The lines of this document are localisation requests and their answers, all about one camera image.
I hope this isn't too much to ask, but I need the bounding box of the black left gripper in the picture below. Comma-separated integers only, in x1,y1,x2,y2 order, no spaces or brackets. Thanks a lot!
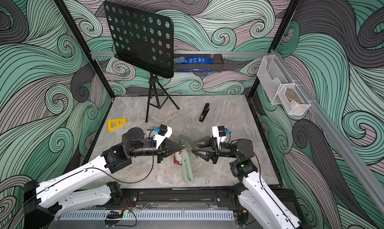
127,138,181,164

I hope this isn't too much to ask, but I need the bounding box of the red carabiner keyring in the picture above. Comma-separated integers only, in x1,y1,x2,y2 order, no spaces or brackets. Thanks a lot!
173,151,183,166

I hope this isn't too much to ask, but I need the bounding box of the green corduroy bag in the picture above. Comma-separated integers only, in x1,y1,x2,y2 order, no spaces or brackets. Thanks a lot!
180,137,197,183

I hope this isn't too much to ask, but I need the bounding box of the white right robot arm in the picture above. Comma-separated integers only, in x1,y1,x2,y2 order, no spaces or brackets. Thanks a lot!
192,136,303,229

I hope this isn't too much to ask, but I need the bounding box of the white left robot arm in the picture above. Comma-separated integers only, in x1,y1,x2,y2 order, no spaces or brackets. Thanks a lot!
24,125,183,229

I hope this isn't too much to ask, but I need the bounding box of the black stapler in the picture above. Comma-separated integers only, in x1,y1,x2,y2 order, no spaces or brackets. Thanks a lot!
199,103,210,122

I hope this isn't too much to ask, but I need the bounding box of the blue snack package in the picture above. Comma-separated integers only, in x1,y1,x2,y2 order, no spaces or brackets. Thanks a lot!
174,56,213,65

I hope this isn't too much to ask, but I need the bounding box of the black music stand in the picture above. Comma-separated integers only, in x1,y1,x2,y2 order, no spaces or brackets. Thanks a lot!
103,1,174,109

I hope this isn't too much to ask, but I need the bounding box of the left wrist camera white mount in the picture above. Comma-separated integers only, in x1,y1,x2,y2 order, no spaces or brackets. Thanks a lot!
153,124,173,149

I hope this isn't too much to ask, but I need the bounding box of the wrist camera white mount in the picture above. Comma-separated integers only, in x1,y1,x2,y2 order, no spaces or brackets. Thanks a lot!
212,126,231,152
153,124,173,149

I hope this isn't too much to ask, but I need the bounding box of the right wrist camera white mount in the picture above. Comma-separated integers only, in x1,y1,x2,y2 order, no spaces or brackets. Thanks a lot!
212,126,231,152

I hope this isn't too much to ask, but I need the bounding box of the yellow plastic triangle frame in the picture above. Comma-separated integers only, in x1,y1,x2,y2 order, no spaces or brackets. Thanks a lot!
108,118,127,132

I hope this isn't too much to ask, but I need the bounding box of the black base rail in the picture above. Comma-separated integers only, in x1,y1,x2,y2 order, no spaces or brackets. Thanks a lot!
122,187,240,209

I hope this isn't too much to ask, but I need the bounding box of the clear plastic wall bin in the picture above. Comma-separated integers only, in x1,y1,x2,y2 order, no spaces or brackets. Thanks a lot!
257,55,310,116

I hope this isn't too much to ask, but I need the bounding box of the aluminium rail back wall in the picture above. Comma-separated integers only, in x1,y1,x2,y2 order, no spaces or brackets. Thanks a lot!
91,51,269,58

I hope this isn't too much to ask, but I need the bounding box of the aluminium rail wall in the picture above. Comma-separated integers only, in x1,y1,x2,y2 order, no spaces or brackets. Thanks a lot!
91,51,269,58
269,49,384,213

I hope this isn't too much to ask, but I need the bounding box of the white slotted cable duct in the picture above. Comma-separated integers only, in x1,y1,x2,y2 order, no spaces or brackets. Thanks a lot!
59,210,235,222

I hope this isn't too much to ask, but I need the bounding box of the black corner frame post left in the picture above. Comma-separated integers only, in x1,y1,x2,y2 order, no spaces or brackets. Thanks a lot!
53,0,116,101

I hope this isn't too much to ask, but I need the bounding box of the black corner frame post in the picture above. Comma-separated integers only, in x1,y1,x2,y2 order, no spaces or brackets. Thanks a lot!
247,0,306,99
53,0,116,101

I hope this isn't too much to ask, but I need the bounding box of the aluminium rail right wall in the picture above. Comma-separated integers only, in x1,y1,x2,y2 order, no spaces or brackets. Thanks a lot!
269,49,384,213

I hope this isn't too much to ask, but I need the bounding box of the black corner frame post right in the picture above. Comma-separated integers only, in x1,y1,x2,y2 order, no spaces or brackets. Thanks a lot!
247,0,306,99

